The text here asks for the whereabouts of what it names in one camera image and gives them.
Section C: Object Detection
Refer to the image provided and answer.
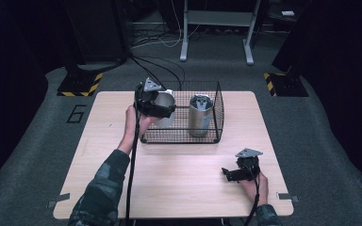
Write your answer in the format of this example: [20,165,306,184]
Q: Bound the tall stainless steel tumbler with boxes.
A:
[187,93,215,138]

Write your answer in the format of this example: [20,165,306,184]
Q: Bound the white metal desk frame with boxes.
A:
[179,0,262,66]

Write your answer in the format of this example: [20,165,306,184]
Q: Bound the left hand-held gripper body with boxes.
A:
[133,77,172,119]

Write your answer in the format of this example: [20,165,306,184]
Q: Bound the black yellow striped stand base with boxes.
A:
[57,72,104,98]
[262,72,309,98]

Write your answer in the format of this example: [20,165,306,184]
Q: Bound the person's left hand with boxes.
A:
[117,105,162,155]

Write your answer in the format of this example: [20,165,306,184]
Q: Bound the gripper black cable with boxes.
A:
[243,163,262,226]
[124,99,142,226]

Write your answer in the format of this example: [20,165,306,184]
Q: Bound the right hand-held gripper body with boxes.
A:
[235,147,264,182]

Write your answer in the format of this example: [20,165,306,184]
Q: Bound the black wire basket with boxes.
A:
[136,80,225,145]

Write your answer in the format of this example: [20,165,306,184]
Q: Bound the white floor cables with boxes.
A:
[129,0,203,50]

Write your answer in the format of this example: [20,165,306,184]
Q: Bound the black floor cables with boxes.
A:
[129,54,187,92]

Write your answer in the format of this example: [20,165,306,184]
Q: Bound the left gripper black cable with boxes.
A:
[124,99,142,226]

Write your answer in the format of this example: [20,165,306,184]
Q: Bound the grey metal mug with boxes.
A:
[152,89,177,129]

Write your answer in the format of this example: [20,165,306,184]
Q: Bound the person's right hand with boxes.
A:
[239,171,270,207]

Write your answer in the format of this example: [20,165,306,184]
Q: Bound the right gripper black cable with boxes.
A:
[243,163,262,226]

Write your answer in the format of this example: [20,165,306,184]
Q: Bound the grey tape strip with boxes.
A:
[46,192,71,209]
[276,191,300,203]

